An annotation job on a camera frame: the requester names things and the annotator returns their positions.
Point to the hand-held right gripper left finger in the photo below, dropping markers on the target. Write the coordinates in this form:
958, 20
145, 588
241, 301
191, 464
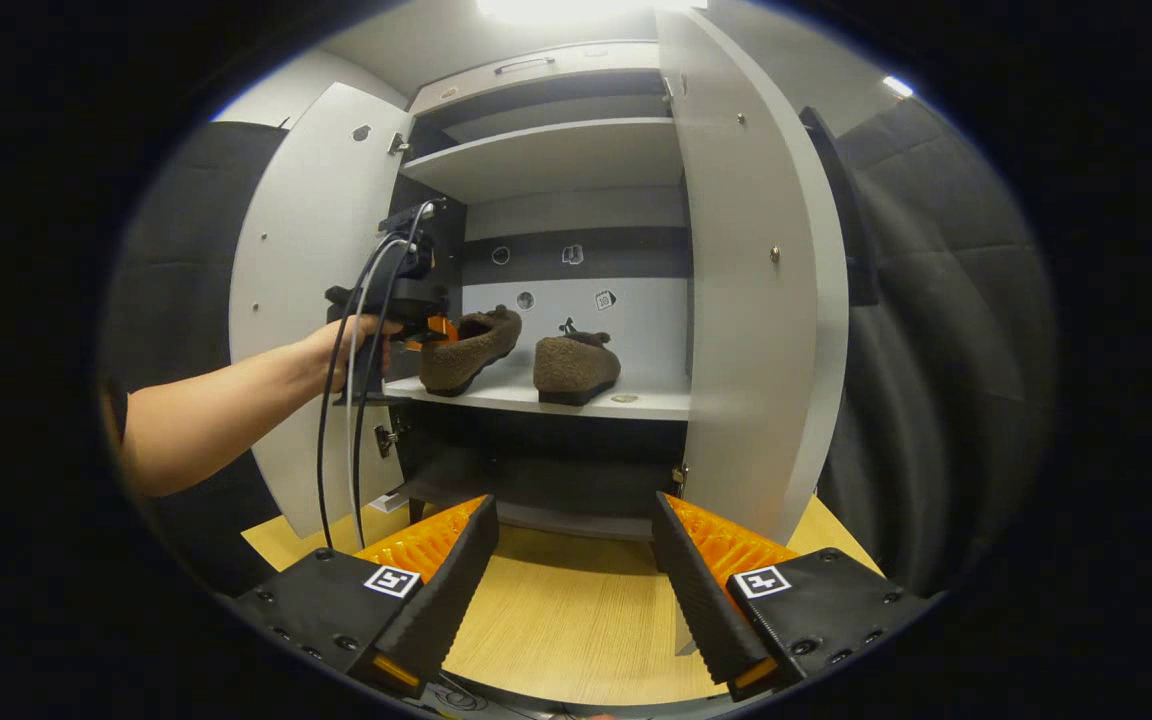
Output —
456, 600

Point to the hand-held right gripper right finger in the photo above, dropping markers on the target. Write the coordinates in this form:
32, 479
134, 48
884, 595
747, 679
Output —
701, 600

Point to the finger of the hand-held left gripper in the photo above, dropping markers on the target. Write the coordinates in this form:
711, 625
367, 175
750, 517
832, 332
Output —
439, 330

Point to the brown fuzzy shoe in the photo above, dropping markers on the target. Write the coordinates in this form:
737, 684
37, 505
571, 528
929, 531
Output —
466, 355
576, 370

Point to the grey cabinet door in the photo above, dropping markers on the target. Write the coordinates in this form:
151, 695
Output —
736, 350
286, 250

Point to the grey shoe cabinet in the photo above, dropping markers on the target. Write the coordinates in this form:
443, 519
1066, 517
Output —
556, 160

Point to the small white object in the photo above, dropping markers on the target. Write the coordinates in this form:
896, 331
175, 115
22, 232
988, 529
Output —
391, 500

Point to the large ceiling light panel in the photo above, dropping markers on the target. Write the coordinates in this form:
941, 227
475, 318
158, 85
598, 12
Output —
576, 8

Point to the black backdrop cloth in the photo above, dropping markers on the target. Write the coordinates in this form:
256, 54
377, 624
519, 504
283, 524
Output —
936, 350

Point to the small ceiling light panel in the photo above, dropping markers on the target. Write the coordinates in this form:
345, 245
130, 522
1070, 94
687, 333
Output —
898, 86

